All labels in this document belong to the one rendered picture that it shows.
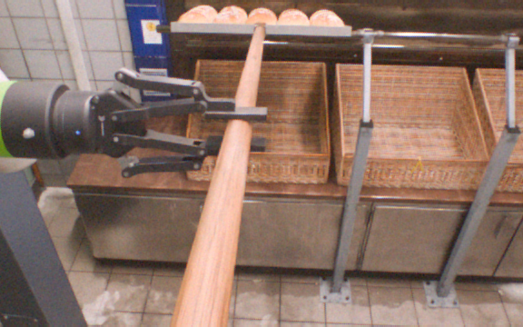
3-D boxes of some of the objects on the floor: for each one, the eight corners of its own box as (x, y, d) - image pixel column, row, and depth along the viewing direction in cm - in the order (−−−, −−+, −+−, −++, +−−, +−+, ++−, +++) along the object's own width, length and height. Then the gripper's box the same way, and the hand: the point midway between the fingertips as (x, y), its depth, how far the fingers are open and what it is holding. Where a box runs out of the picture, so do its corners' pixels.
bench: (124, 191, 276) (104, 104, 238) (569, 209, 266) (622, 123, 227) (95, 274, 234) (64, 186, 196) (621, 299, 224) (696, 212, 185)
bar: (187, 242, 249) (157, 21, 172) (444, 252, 244) (531, 33, 166) (176, 295, 226) (136, 68, 148) (459, 308, 220) (571, 83, 143)
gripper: (72, 49, 60) (269, 55, 59) (83, 171, 66) (264, 179, 65) (45, 60, 53) (269, 67, 52) (62, 195, 59) (263, 204, 58)
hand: (237, 128), depth 59 cm, fingers closed on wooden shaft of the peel, 3 cm apart
